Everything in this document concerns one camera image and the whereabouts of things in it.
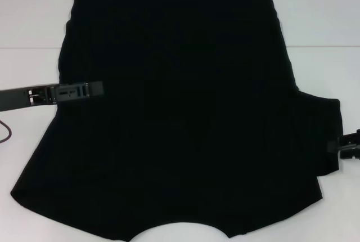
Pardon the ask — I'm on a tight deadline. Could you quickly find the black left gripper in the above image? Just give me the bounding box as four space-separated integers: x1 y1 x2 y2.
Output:
0 80 106 113

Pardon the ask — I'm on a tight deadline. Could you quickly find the left arm cable with connector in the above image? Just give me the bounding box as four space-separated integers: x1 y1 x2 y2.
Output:
0 120 14 145

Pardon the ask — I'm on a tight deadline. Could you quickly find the black t-shirt with white print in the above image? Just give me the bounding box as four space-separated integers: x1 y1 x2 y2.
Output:
9 0 343 239

